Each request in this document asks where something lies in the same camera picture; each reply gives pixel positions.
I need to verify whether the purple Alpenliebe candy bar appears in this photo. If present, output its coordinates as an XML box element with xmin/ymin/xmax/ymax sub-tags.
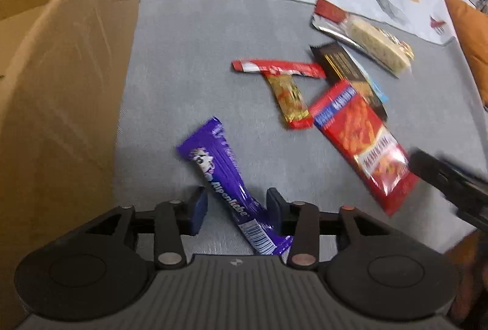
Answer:
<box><xmin>177</xmin><ymin>117</ymin><xmax>293</xmax><ymax>256</ymax></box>

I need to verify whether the large red snack packet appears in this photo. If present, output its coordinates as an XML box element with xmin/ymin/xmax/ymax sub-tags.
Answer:
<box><xmin>309</xmin><ymin>81</ymin><xmax>417</xmax><ymax>216</ymax></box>

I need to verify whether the red Nescafe coffee stick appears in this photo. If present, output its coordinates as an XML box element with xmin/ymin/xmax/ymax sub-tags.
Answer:
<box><xmin>231</xmin><ymin>59</ymin><xmax>327</xmax><ymax>79</ymax></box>

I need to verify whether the light blue stick packet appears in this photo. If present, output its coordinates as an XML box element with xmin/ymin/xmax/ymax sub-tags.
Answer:
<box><xmin>340</xmin><ymin>43</ymin><xmax>389</xmax><ymax>104</ymax></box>

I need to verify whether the small red yellow snack packet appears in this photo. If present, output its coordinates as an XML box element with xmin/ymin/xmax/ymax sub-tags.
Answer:
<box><xmin>264</xmin><ymin>72</ymin><xmax>314</xmax><ymax>129</ymax></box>

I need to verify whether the beige wafer snack packet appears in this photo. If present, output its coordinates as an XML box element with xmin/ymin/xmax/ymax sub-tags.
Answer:
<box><xmin>311</xmin><ymin>0</ymin><xmax>414</xmax><ymax>77</ymax></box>

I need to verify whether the black gold snack packet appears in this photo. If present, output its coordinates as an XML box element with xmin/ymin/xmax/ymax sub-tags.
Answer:
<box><xmin>310</xmin><ymin>42</ymin><xmax>387</xmax><ymax>121</ymax></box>

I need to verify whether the orange cushion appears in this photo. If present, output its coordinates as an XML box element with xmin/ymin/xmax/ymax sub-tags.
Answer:
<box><xmin>444</xmin><ymin>0</ymin><xmax>488</xmax><ymax>107</ymax></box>

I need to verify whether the brown cardboard box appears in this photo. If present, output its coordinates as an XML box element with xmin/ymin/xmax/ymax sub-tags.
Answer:
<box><xmin>1</xmin><ymin>0</ymin><xmax>139</xmax><ymax>329</ymax></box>

